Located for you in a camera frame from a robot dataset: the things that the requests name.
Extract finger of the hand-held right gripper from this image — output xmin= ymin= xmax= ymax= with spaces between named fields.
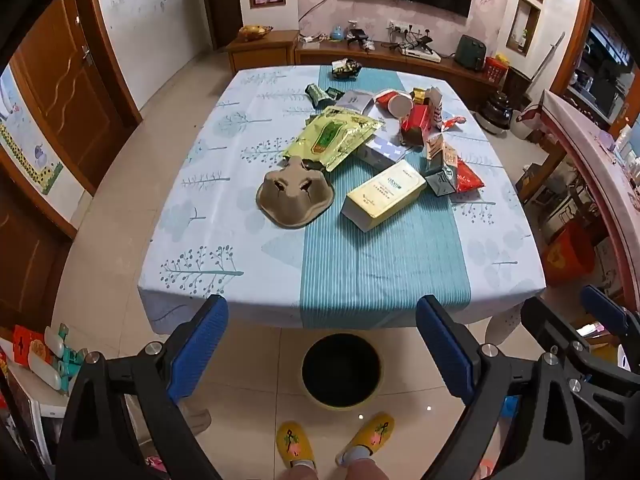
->
xmin=520 ymin=297 xmax=593 ymax=388
xmin=580 ymin=285 xmax=640 ymax=363

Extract white red milk carton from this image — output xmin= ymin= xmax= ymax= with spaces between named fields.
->
xmin=425 ymin=86 xmax=446 ymax=133

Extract red cardboard box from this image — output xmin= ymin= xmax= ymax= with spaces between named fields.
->
xmin=399 ymin=105 xmax=433 ymax=147

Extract wooden drawer cabinet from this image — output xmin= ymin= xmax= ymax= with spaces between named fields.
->
xmin=225 ymin=29 xmax=301 ymax=73

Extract red printed packet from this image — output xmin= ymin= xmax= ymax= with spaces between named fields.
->
xmin=12 ymin=325 xmax=51 ymax=367

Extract orange white small carton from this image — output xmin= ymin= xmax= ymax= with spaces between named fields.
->
xmin=425 ymin=133 xmax=458 ymax=167

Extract person's right leg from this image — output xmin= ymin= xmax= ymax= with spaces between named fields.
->
xmin=344 ymin=459 xmax=382 ymax=480

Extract dark green carton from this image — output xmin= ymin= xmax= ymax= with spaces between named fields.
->
xmin=419 ymin=162 xmax=458 ymax=197

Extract yellow green snack bag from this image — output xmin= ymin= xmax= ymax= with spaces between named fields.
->
xmin=282 ymin=106 xmax=385 ymax=172

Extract brown pulp cup carrier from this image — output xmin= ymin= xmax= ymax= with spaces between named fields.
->
xmin=256 ymin=156 xmax=335 ymax=230

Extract white blue patterned box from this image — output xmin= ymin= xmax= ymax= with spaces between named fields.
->
xmin=356 ymin=132 xmax=408 ymax=171

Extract pink covered counter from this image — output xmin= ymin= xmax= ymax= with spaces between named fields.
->
xmin=542 ymin=89 xmax=640 ymax=311

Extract dark green appliance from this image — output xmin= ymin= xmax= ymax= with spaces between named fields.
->
xmin=456 ymin=35 xmax=487 ymax=69

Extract giraffe wall sticker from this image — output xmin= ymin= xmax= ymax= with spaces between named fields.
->
xmin=0 ymin=67 xmax=65 ymax=196

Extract red paper cup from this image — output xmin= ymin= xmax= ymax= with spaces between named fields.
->
xmin=374 ymin=88 xmax=415 ymax=119

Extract cream tissue box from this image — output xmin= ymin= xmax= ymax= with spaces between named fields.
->
xmin=341 ymin=161 xmax=427 ymax=232

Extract long metal rod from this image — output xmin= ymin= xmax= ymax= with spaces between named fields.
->
xmin=527 ymin=32 xmax=567 ymax=97

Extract red snack bag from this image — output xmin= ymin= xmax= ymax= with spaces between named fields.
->
xmin=452 ymin=157 xmax=487 ymax=193

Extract long wooden TV cabinet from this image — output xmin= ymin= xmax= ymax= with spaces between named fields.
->
xmin=294 ymin=39 xmax=531 ymax=111

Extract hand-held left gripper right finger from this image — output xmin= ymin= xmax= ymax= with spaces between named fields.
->
xmin=415 ymin=294 xmax=586 ymax=480

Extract brown wooden door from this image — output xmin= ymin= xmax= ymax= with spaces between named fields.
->
xmin=10 ymin=0 xmax=133 ymax=196

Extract white pot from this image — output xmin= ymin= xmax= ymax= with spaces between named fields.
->
xmin=511 ymin=110 xmax=540 ymax=142

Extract dark wooden door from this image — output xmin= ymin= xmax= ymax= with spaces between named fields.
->
xmin=200 ymin=0 xmax=247 ymax=52

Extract black cooking pot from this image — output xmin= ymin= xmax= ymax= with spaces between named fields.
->
xmin=477 ymin=91 xmax=515 ymax=135

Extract red basket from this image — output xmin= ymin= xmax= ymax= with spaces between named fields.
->
xmin=484 ymin=54 xmax=511 ymax=83

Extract orange bucket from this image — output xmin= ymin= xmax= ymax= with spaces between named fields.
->
xmin=542 ymin=222 xmax=597 ymax=288

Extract white flat device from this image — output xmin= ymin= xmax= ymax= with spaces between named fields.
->
xmin=404 ymin=45 xmax=442 ymax=63

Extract wooden wall niche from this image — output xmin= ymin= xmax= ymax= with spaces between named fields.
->
xmin=505 ymin=0 xmax=543 ymax=57

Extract fruit bowl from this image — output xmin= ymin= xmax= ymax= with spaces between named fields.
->
xmin=237 ymin=24 xmax=275 ymax=42

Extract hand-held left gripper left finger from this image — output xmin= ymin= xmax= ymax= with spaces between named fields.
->
xmin=56 ymin=294 xmax=231 ymax=480

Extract black gold snack bag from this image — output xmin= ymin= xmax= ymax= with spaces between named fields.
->
xmin=330 ymin=58 xmax=363 ymax=80

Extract yellow slipper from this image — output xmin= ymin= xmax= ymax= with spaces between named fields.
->
xmin=336 ymin=412 xmax=395 ymax=466
xmin=276 ymin=421 xmax=318 ymax=471

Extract black trash bin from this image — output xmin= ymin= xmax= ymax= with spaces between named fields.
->
xmin=300 ymin=332 xmax=385 ymax=411

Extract white plastic case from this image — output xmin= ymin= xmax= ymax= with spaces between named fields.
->
xmin=27 ymin=327 xmax=71 ymax=395

